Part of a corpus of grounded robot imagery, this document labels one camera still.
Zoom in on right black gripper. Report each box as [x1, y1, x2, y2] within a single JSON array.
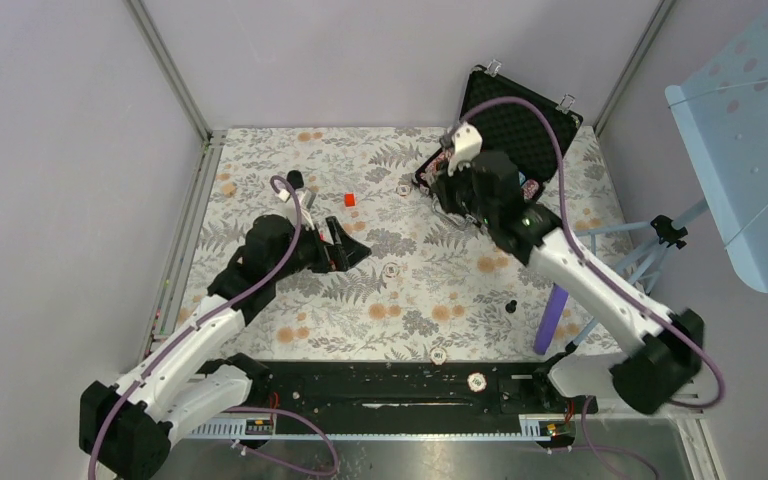
[[430, 152, 497, 226]]

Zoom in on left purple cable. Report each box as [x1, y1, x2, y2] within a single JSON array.
[[87, 174, 340, 480]]

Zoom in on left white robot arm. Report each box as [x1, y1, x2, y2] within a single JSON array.
[[78, 214, 371, 479]]

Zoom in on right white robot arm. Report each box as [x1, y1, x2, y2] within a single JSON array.
[[429, 124, 704, 415]]

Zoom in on single red poker chip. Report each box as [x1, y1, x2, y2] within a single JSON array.
[[382, 262, 400, 278]]

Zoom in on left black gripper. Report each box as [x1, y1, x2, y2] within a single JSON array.
[[271, 216, 371, 282]]

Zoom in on black cylinder orange cap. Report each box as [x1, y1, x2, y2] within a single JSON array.
[[287, 170, 305, 190]]

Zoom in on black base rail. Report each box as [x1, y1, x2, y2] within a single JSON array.
[[198, 359, 601, 437]]

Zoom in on light blue music stand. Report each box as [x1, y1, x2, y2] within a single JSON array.
[[600, 1, 768, 353]]

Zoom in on falling red poker chip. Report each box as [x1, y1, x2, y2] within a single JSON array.
[[429, 347, 448, 366]]

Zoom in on purple cable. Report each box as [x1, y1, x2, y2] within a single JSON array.
[[453, 96, 726, 480], [87, 174, 340, 480]]

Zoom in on black poker case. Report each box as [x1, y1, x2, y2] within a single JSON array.
[[413, 66, 582, 221]]

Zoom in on floral table mat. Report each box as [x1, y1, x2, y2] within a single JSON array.
[[166, 127, 667, 364]]

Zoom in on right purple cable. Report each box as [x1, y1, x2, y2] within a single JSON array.
[[453, 96, 726, 480]]

